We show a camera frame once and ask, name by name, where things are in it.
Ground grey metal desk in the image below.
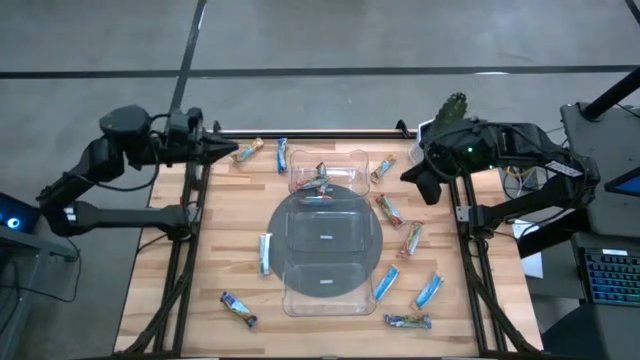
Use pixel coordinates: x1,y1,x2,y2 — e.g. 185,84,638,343
0,224,81,360

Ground light blue orange granola bar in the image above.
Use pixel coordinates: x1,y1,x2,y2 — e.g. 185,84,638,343
230,137,265,164
370,153,398,184

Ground grey round mat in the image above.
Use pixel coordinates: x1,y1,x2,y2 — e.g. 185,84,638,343
266,184,385,300

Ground grey equipment cart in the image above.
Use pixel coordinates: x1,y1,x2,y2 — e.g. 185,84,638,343
559,102,640,239

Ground bright blue granola bar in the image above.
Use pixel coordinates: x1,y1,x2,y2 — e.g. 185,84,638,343
276,137,290,175

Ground red wrapper granola bar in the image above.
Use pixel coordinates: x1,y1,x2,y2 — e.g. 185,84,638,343
295,174,331,192
398,220,425,259
374,193,405,230
314,161,329,196

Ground black aluminium frame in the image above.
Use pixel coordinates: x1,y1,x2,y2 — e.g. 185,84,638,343
117,119,544,359

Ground black chair seat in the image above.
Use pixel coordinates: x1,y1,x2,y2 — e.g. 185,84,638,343
542,302,640,360

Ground green cactus in white pot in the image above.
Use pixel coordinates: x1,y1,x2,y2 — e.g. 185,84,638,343
414,91,470,164

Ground dark blue granola bar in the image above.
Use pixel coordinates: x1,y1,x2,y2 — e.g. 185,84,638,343
383,312,433,330
219,291,259,329

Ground dark tablet screen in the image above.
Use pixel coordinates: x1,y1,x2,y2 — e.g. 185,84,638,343
603,167,640,197

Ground black keyboard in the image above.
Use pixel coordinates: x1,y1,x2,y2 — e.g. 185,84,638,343
572,232,640,306

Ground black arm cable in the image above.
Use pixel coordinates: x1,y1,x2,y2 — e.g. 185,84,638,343
94,149,162,194

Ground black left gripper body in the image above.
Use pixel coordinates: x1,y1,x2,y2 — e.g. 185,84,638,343
167,106,210,167

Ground yellow cables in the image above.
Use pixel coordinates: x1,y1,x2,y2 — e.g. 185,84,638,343
503,166,532,182

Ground white blue granola bar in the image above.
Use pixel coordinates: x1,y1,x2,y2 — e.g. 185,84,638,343
257,232,274,277

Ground black computer tower ring lights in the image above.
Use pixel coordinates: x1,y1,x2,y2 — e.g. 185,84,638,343
0,192,42,236

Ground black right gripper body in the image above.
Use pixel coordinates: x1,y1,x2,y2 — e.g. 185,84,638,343
422,120,490,177

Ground white paper sheet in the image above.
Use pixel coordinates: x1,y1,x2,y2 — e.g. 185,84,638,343
512,219,545,280

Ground black pole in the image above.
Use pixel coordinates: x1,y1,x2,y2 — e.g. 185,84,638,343
582,67,640,121

